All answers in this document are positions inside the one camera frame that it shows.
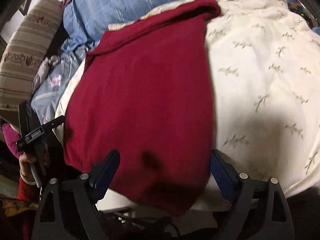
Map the dark red garment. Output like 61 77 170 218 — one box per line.
63 0 220 215

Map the grey crumpled cloth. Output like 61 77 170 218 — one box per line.
31 55 61 94

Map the striped beige cushion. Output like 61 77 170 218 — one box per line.
1 0 63 112

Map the grey star-print bedsheet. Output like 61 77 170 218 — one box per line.
31 46 88 124

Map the person's left hand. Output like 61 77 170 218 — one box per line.
19 142 50 184

